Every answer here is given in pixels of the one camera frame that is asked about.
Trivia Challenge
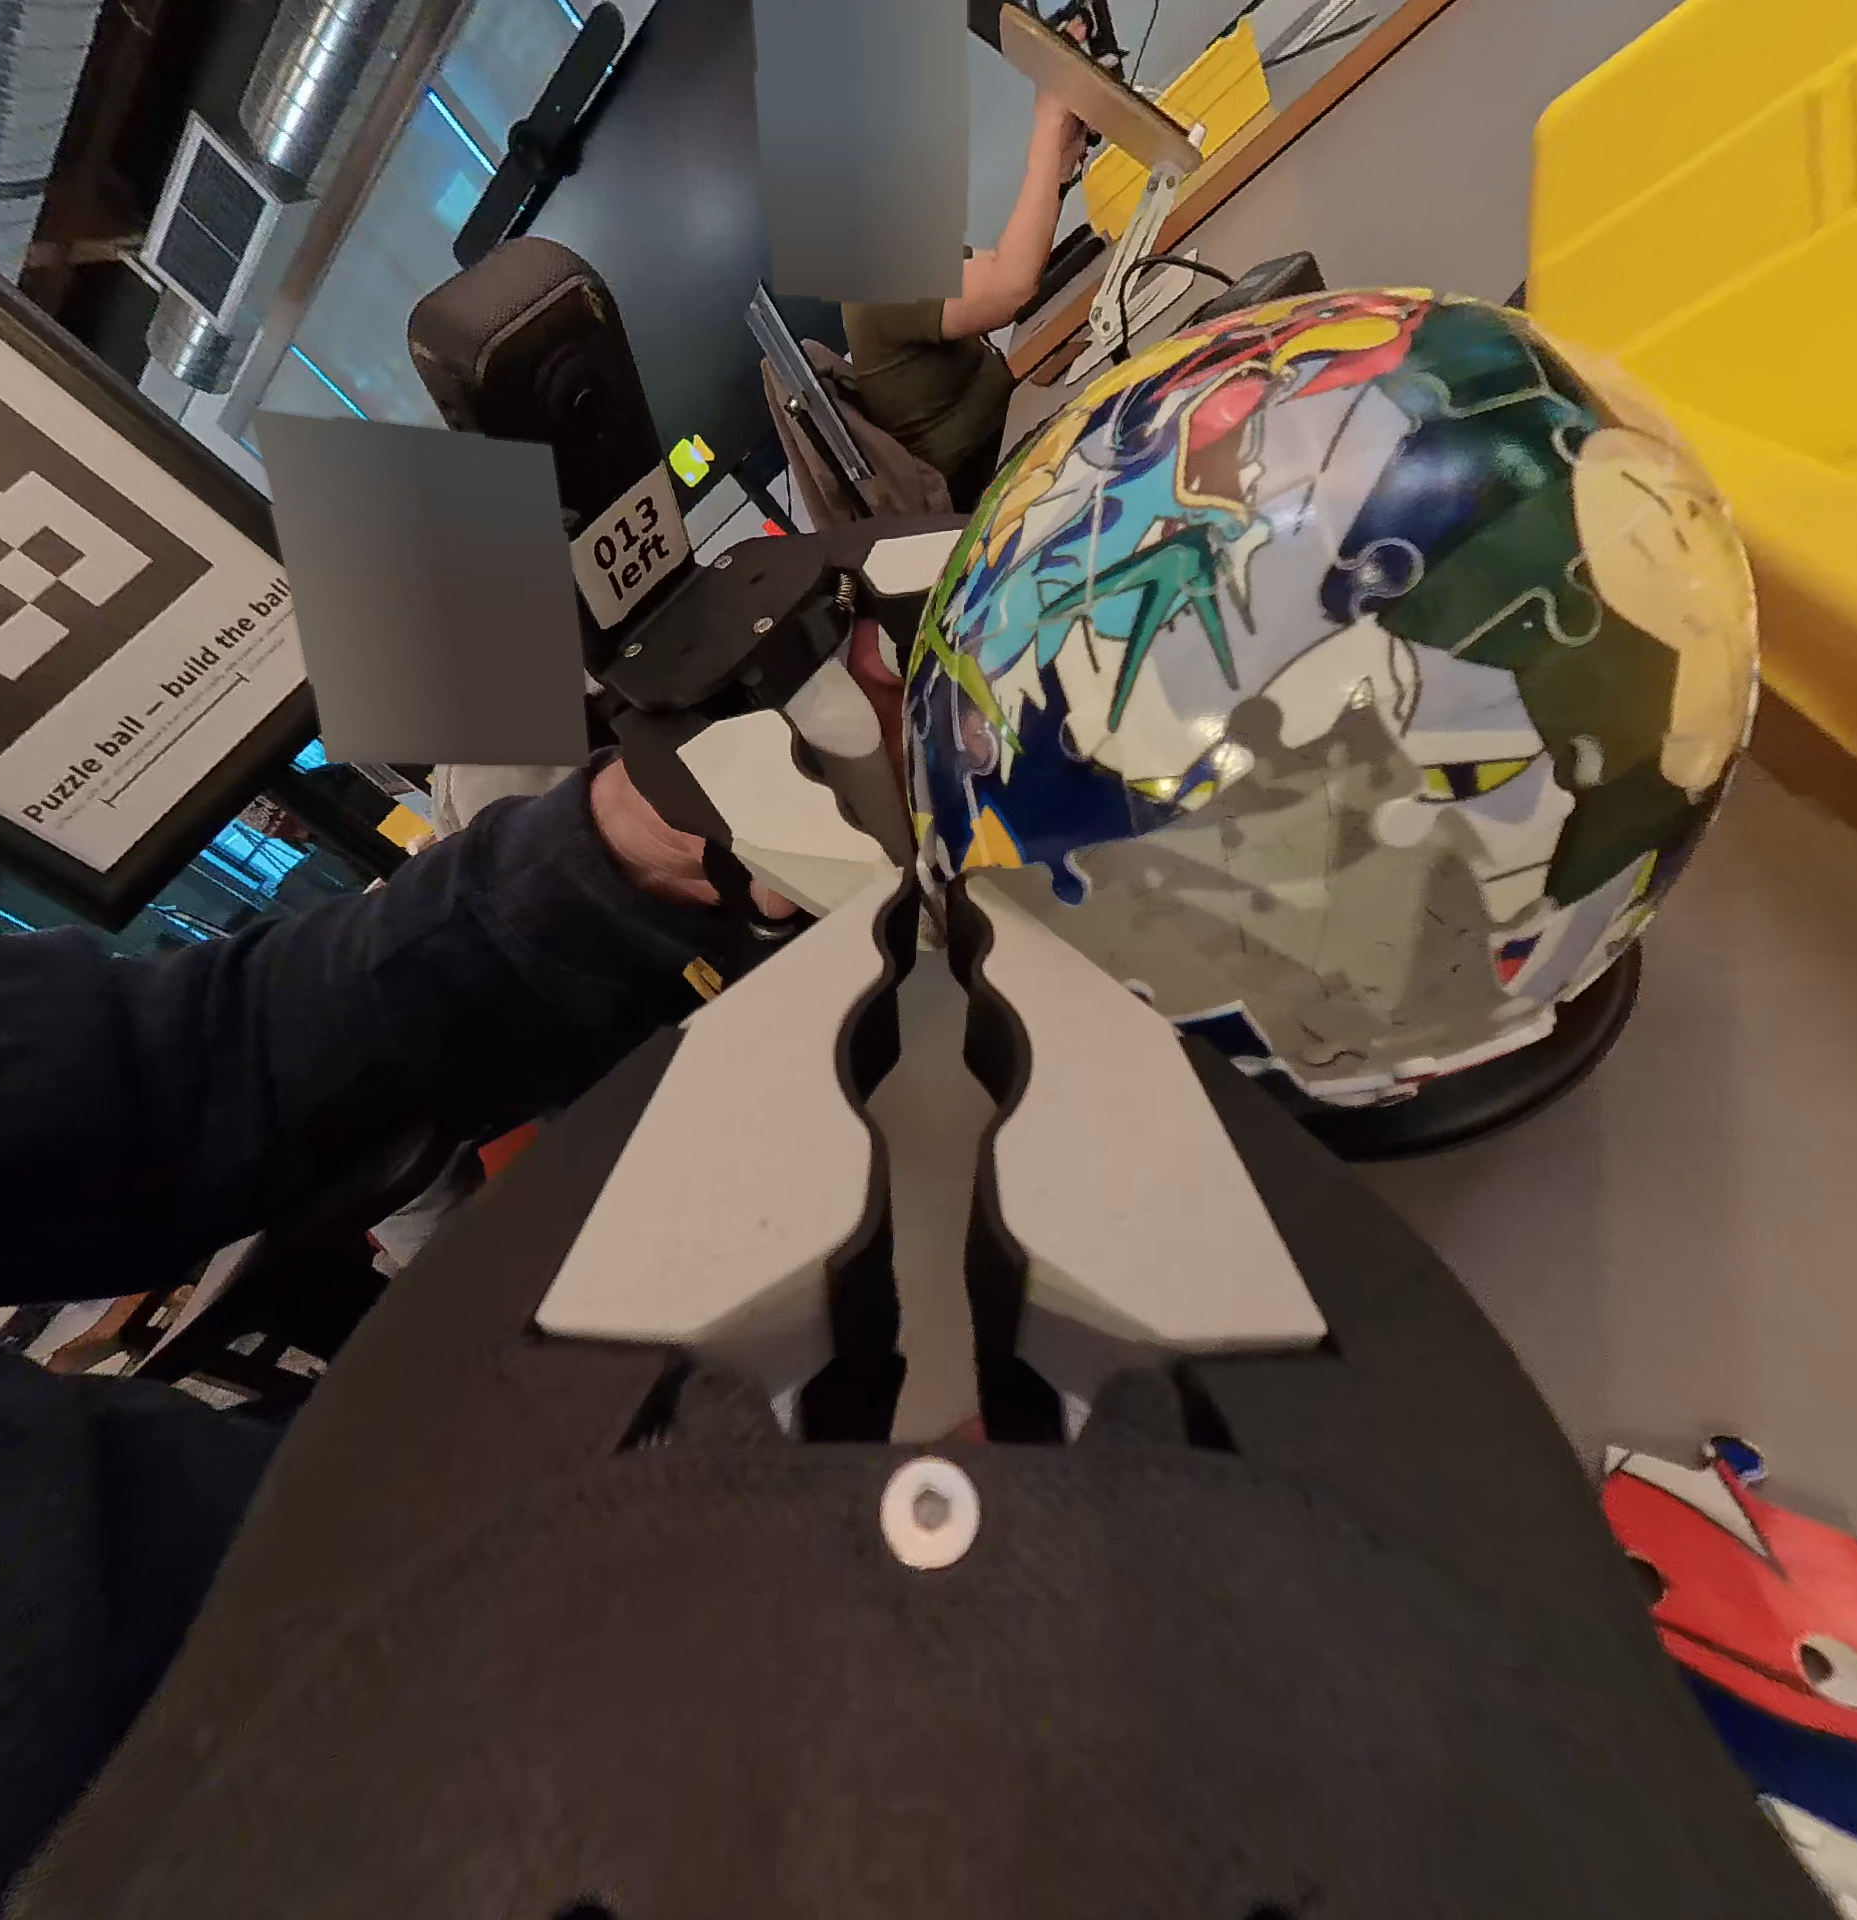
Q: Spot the red puzzle piece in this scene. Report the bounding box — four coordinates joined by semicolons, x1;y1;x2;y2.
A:
1598;1438;1857;1750

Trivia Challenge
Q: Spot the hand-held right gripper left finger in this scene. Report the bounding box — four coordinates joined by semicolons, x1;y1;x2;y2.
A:
535;872;929;1442

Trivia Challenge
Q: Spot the small yellow bin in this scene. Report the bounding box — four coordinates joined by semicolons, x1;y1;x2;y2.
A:
1084;15;1273;242

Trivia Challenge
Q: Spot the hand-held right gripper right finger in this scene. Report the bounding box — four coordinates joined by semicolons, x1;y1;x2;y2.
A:
946;884;1330;1445

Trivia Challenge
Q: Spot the colourful puzzle ball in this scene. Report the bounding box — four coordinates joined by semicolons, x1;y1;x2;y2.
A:
900;286;1762;1117

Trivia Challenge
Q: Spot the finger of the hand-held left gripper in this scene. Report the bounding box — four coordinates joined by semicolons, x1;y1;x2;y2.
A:
672;658;929;924
860;524;971;602

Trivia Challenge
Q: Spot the framed checkered sign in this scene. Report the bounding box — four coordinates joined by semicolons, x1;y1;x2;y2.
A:
0;253;322;932

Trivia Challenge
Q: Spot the white air vent grille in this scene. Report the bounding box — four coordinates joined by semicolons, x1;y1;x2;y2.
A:
137;112;287;341

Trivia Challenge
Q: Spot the person's dark jacket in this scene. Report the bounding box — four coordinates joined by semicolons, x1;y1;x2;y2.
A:
0;1333;289;1920

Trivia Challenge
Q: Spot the yellow plastic storage bin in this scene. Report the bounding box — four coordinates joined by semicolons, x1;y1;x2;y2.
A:
1525;0;1857;784

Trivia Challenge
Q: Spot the silver air duct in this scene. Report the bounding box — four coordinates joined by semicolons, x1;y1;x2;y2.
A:
144;0;473;395

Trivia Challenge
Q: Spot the wooden board on metal arm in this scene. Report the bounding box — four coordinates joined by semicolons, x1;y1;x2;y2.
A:
1001;0;1210;364

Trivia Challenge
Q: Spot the person's left hand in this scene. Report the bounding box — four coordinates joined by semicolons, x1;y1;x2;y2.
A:
586;754;805;935

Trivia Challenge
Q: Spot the black round ball stand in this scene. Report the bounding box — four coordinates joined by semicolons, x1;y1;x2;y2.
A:
1167;942;1643;1165

